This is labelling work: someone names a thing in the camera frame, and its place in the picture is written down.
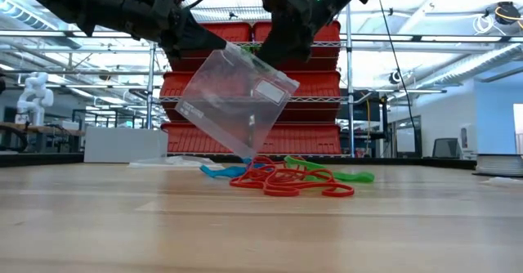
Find black aluminium table frame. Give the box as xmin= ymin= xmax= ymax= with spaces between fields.
xmin=0 ymin=152 xmax=477 ymax=170

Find yellow hanging cable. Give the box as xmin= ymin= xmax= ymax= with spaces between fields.
xmin=364 ymin=96 xmax=372 ymax=143

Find white framed board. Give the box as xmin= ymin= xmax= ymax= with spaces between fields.
xmin=394 ymin=115 xmax=422 ymax=159

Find white wall dispenser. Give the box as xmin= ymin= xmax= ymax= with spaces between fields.
xmin=459 ymin=123 xmax=477 ymax=154

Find black hose loop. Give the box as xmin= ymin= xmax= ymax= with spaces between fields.
xmin=0 ymin=123 xmax=29 ymax=154

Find black upright stand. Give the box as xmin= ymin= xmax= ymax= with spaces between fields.
xmin=379 ymin=94 xmax=390 ymax=159

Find chrome wire shelf rack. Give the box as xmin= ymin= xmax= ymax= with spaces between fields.
xmin=145 ymin=0 xmax=356 ymax=159

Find ceiling cable reel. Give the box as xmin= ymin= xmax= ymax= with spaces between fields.
xmin=473 ymin=1 xmax=523 ymax=37

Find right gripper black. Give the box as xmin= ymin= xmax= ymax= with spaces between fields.
xmin=256 ymin=0 xmax=340 ymax=67

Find dark monitor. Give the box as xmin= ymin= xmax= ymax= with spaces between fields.
xmin=337 ymin=100 xmax=382 ymax=123

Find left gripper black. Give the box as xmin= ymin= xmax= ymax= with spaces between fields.
xmin=122 ymin=0 xmax=228 ymax=60

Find silver ventilation duct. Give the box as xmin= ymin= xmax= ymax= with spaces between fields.
xmin=420 ymin=43 xmax=523 ymax=87

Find wooden workbench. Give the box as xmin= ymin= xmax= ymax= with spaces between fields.
xmin=0 ymin=121 xmax=86 ymax=154

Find white cardboard box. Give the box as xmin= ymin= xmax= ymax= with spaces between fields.
xmin=83 ymin=126 xmax=169 ymax=164

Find dark office chair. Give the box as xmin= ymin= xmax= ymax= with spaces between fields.
xmin=431 ymin=137 xmax=462 ymax=160

